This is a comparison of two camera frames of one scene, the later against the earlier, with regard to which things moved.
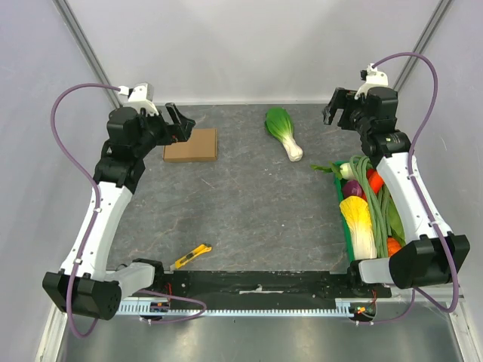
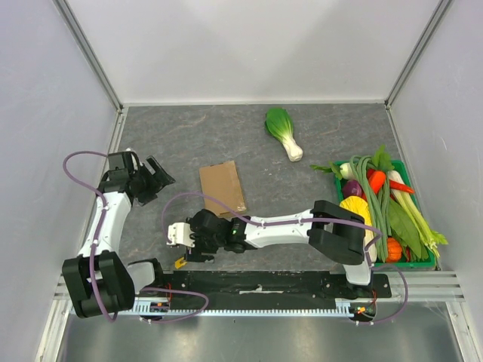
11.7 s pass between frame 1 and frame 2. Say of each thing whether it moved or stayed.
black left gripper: moved
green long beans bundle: stayed
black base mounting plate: stayed
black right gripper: moved
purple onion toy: stayed
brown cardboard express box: moved
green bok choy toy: stayed
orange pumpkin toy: stayed
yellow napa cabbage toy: stayed
